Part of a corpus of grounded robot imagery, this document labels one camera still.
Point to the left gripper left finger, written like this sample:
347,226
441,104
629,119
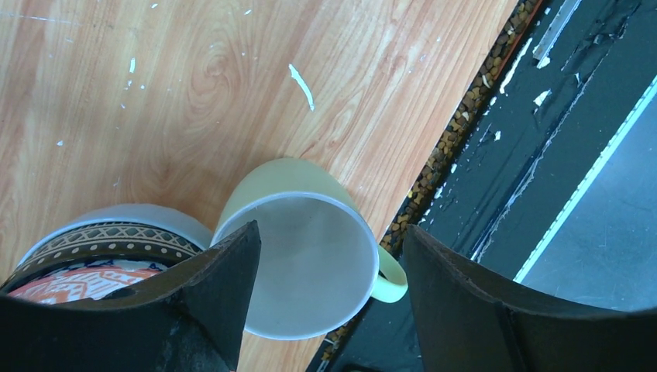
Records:
191,317

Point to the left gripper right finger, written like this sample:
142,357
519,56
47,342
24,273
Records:
469,318

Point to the green handled cream mug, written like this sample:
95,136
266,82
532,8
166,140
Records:
319,261

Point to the white patterned bowl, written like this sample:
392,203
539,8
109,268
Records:
126,232

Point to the red patterned bowl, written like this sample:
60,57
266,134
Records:
94,280

